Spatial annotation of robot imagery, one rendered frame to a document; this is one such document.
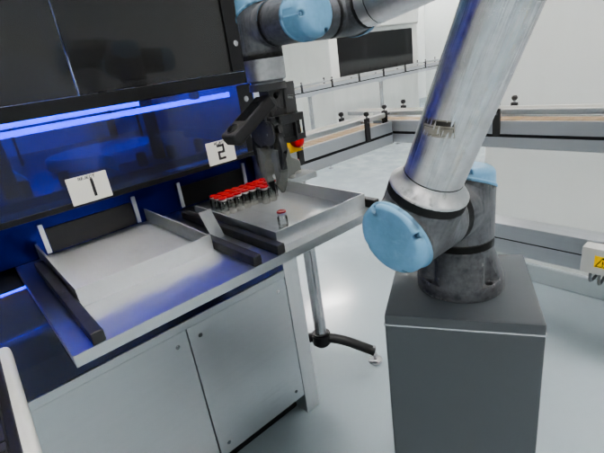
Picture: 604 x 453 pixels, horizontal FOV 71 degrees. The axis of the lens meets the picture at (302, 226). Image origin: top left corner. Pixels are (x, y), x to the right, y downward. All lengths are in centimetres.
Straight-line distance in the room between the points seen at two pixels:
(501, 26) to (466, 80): 6
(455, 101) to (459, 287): 35
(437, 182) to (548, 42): 166
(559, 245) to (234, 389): 119
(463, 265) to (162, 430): 94
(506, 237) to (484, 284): 97
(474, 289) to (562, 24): 157
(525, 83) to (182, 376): 186
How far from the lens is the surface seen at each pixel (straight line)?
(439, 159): 57
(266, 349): 143
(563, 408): 180
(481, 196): 73
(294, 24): 73
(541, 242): 172
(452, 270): 77
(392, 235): 62
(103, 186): 105
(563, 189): 228
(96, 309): 79
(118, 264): 94
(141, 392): 126
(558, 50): 219
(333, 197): 105
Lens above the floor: 121
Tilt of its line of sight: 21 degrees down
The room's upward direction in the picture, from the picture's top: 8 degrees counter-clockwise
